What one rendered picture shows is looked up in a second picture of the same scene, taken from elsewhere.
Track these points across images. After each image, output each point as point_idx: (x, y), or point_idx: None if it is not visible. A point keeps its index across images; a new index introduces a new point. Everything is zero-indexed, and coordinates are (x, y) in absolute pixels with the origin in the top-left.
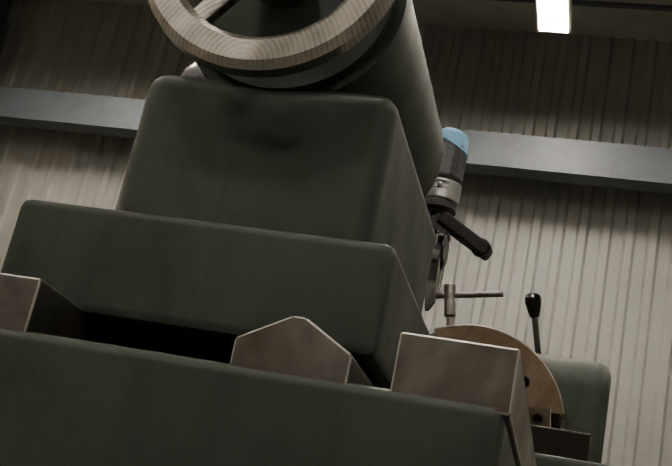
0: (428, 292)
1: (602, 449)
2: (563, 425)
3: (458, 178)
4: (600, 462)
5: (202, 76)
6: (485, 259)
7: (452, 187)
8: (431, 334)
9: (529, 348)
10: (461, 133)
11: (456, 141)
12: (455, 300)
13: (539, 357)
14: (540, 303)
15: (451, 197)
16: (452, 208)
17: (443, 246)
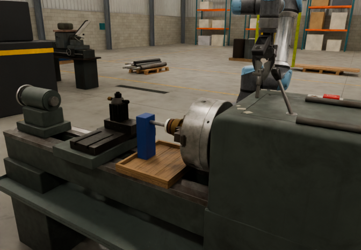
0: None
1: (213, 155)
2: (186, 140)
3: (261, 15)
4: (211, 160)
5: None
6: (260, 55)
7: (259, 21)
8: None
9: (188, 108)
10: None
11: None
12: (258, 77)
13: (186, 112)
14: (273, 73)
15: (259, 27)
16: (260, 31)
17: None
